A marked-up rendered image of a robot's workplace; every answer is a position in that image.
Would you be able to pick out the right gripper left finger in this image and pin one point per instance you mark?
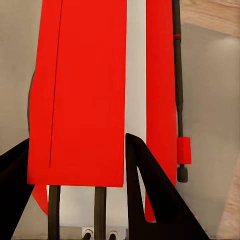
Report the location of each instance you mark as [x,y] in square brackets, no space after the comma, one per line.
[14,190]

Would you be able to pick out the coffee table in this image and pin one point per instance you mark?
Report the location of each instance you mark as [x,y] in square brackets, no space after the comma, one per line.
[210,62]

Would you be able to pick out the radio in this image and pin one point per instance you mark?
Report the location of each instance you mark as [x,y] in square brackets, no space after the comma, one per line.
[104,68]

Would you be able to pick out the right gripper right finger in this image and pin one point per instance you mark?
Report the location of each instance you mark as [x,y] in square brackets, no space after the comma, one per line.
[174,220]

